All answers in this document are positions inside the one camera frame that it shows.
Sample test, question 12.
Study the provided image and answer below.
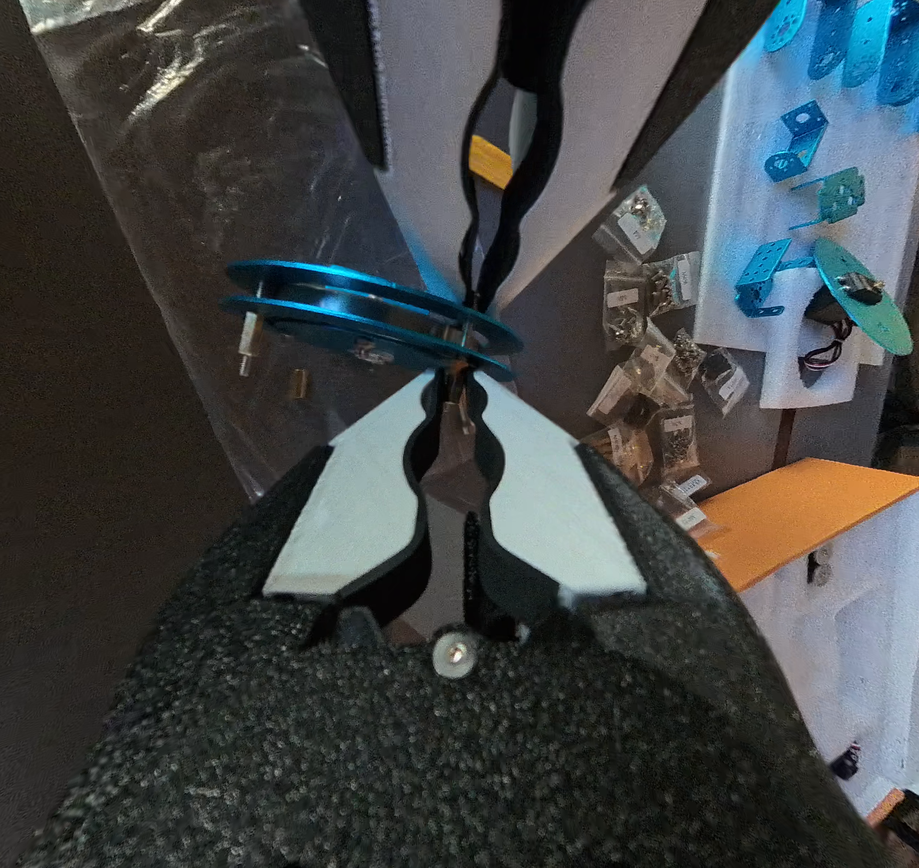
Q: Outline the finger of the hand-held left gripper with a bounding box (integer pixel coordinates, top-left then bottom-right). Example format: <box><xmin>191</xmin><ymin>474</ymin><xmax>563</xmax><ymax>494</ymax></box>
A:
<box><xmin>480</xmin><ymin>0</ymin><xmax>735</xmax><ymax>309</ymax></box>
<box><xmin>361</xmin><ymin>0</ymin><xmax>505</xmax><ymax>296</ymax></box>

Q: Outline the orange white cardboard box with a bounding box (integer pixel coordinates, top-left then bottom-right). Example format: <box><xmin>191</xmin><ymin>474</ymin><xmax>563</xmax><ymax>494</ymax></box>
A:
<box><xmin>693</xmin><ymin>456</ymin><xmax>919</xmax><ymax>840</ymax></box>

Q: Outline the grey desk with wooden edge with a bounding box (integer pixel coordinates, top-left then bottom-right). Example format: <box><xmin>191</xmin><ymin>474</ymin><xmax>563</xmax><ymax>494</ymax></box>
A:
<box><xmin>0</xmin><ymin>0</ymin><xmax>891</xmax><ymax>855</ymax></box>

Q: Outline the clear plastic bag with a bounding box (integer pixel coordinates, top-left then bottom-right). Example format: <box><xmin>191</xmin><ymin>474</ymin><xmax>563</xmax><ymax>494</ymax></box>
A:
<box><xmin>0</xmin><ymin>0</ymin><xmax>449</xmax><ymax>501</ymax></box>

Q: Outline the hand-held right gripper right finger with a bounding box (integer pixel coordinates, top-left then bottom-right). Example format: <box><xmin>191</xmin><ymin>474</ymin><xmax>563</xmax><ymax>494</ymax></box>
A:
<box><xmin>467</xmin><ymin>367</ymin><xmax>649</xmax><ymax>607</ymax></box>

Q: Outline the white foam sheet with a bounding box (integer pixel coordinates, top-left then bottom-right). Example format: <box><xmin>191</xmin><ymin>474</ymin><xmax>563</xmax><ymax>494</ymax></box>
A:
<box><xmin>691</xmin><ymin>0</ymin><xmax>919</xmax><ymax>411</ymax></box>

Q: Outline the blue round servo plate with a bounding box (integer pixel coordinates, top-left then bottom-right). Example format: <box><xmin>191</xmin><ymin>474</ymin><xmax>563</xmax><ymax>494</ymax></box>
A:
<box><xmin>811</xmin><ymin>238</ymin><xmax>914</xmax><ymax>357</ymax></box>

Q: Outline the servo wire bundle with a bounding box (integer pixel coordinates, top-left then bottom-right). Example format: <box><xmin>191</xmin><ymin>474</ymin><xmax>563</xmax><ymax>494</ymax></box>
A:
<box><xmin>799</xmin><ymin>321</ymin><xmax>857</xmax><ymax>375</ymax></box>

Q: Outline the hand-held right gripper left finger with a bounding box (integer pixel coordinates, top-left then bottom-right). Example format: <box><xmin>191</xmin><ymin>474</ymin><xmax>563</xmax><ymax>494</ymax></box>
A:
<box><xmin>262</xmin><ymin>367</ymin><xmax>440</xmax><ymax>600</ymax></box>

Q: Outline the pile of small hardware bags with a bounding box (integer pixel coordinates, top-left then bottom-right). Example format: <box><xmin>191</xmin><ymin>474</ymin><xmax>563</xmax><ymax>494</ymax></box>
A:
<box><xmin>583</xmin><ymin>186</ymin><xmax>752</xmax><ymax>535</ymax></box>

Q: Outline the yellow-handled screwdriver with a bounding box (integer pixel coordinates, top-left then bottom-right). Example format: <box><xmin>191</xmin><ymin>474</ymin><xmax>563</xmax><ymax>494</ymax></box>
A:
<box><xmin>468</xmin><ymin>134</ymin><xmax>515</xmax><ymax>191</ymax></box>

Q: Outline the blue round metal turntable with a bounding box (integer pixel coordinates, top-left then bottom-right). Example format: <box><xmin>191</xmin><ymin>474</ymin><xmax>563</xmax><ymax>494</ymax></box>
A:
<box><xmin>221</xmin><ymin>259</ymin><xmax>524</xmax><ymax>384</ymax></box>

